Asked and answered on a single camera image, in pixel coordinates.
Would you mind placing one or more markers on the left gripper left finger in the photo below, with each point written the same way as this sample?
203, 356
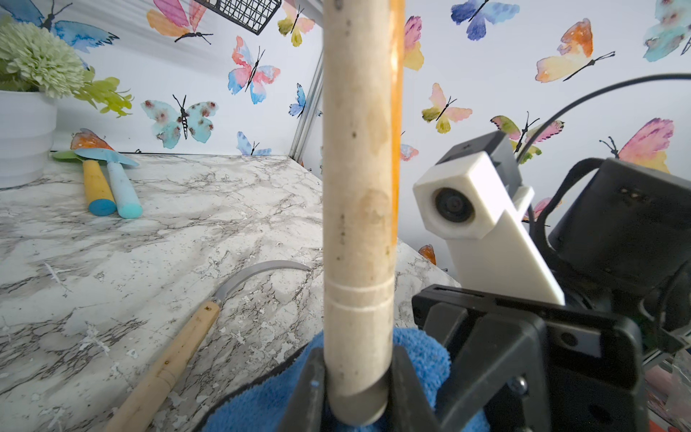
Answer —
305, 409

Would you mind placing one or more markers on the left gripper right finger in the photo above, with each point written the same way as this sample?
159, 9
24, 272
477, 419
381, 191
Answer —
409, 407

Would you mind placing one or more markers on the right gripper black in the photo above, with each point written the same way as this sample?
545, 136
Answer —
531, 366

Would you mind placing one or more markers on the blue microfiber rag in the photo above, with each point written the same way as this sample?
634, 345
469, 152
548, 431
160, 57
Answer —
260, 405

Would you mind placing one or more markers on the sickle wooden handle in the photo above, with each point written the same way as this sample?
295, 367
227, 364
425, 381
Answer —
363, 74
142, 405

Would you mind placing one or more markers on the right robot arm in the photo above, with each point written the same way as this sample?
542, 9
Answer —
622, 248

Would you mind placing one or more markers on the teal garden trowel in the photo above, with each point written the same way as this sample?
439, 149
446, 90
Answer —
126, 199

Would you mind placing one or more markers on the white pot with plant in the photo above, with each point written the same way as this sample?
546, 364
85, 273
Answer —
37, 69

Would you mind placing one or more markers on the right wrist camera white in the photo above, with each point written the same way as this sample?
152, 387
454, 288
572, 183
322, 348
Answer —
475, 200

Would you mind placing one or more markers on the yellow handled garden tool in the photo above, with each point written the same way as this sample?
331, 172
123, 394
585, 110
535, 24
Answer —
99, 197

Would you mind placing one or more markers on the black wire wall basket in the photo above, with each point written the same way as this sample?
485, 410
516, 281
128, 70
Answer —
251, 15

